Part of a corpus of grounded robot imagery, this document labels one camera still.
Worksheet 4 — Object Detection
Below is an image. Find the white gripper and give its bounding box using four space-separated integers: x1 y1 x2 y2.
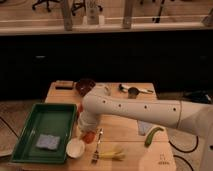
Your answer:
78 111 100 132

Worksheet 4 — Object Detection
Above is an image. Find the orange apple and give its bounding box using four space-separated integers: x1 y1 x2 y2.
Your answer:
82 132 96 144

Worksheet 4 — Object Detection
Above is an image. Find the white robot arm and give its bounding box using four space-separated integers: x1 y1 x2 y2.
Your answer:
78 91 213 171

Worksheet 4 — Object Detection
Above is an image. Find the small dark cup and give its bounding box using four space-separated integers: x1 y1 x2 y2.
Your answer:
128 87 139 99

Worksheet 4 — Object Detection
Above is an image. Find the orange rimmed plate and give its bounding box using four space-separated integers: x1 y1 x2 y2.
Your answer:
77 103 83 119

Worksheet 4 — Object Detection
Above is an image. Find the dark brown bowl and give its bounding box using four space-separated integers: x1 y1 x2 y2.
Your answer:
75 79 96 96

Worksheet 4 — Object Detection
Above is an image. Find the silver fork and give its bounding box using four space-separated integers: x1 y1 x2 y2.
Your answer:
91 128 103 164

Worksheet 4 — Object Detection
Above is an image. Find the green plastic tray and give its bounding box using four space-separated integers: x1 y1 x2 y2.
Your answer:
11 103 76 164

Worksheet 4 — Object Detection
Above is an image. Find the yellow banana peel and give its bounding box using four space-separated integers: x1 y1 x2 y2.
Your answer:
99 149 125 160

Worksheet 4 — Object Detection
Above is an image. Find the blue sponge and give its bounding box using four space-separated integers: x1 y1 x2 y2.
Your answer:
36 134 60 150

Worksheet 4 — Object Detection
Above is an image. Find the black and wood block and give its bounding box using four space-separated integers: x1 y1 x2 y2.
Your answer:
55 80 74 90

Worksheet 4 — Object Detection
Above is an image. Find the light blue cloth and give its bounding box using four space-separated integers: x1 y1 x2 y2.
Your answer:
137 121 153 136

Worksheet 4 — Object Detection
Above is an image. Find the green chili pepper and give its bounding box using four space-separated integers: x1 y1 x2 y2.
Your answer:
144 127 164 147

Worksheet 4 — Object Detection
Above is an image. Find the black handled utensil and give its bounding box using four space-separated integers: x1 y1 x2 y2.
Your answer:
118 84 154 94

